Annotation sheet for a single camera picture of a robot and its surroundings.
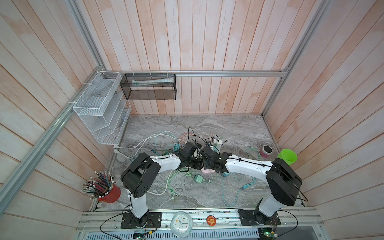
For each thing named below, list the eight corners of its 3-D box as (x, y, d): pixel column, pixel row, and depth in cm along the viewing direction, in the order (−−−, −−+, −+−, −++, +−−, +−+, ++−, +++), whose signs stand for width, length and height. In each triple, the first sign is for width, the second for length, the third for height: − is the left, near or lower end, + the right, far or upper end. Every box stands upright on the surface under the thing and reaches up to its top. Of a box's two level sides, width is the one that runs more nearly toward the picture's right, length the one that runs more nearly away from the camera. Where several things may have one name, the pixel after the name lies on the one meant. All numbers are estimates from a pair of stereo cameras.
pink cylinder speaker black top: (261, 157, 98) (264, 153, 94) (258, 149, 102) (261, 145, 97) (269, 157, 98) (273, 153, 94) (266, 149, 102) (270, 145, 97)
